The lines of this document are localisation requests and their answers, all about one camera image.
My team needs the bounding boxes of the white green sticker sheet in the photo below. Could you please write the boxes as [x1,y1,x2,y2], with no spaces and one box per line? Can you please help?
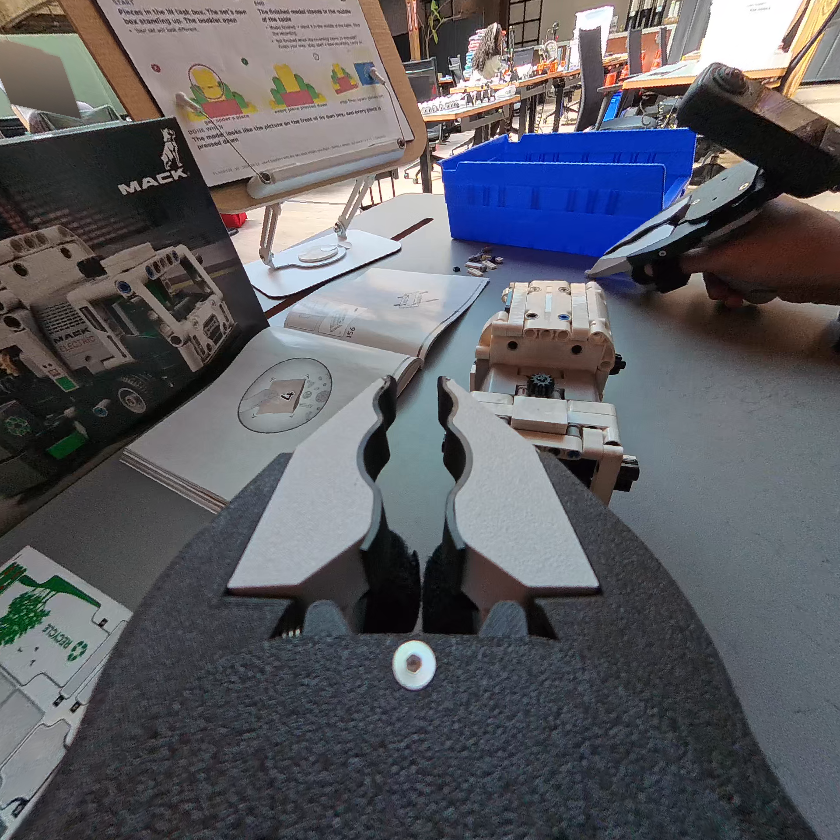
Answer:
[0,545,133,825]

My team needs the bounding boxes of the person's right hand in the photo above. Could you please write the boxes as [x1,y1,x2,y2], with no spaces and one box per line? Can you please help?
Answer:
[679,196,840,311]

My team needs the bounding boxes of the printed instruction sheet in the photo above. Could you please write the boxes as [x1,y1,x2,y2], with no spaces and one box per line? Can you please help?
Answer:
[95,0,416,189]

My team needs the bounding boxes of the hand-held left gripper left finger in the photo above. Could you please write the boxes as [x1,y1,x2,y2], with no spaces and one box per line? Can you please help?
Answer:
[226,376,399,636]

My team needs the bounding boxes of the wooden document stand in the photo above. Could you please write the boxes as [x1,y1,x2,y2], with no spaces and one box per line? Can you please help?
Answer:
[58,0,428,300]

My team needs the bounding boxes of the tall black chair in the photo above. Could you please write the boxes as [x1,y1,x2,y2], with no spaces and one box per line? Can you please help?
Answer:
[576,26,606,132]

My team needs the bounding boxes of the long wooden desk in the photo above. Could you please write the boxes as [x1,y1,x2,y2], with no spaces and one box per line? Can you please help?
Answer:
[420,69,578,166]

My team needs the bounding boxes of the blue plastic bin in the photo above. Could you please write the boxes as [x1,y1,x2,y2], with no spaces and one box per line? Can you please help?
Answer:
[440,127,698,258]

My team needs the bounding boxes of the black office chair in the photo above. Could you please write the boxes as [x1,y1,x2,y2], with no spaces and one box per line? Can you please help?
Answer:
[402,57,442,186]

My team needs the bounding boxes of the white lego cab assembly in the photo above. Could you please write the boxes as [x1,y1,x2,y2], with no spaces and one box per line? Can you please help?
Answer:
[469,280,641,508]

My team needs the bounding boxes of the lego instruction booklet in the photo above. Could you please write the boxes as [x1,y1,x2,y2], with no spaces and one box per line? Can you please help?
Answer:
[121,267,490,514]

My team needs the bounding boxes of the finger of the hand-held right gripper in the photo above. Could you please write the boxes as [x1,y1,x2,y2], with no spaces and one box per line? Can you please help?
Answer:
[604,194,697,261]
[585,226,691,283]

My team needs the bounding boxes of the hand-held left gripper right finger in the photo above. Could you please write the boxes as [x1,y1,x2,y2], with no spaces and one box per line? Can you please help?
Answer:
[437,377,600,636]

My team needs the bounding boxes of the dark lego truck box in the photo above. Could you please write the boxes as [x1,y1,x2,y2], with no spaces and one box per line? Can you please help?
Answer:
[0,117,270,536]

